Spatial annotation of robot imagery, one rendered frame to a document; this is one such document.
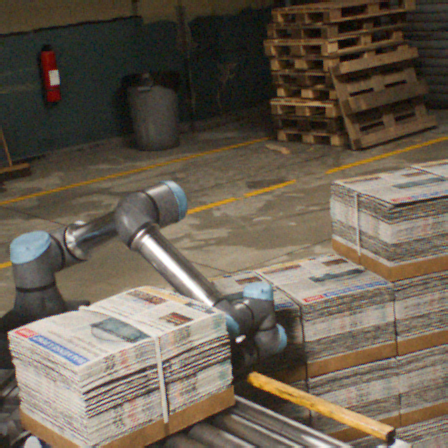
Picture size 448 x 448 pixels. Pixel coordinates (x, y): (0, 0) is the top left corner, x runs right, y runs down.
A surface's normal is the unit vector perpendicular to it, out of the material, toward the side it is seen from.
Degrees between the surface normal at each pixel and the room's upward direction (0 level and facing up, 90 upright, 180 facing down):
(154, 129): 91
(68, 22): 90
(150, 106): 98
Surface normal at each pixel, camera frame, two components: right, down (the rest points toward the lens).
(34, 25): 0.64, 0.15
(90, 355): -0.13, -0.94
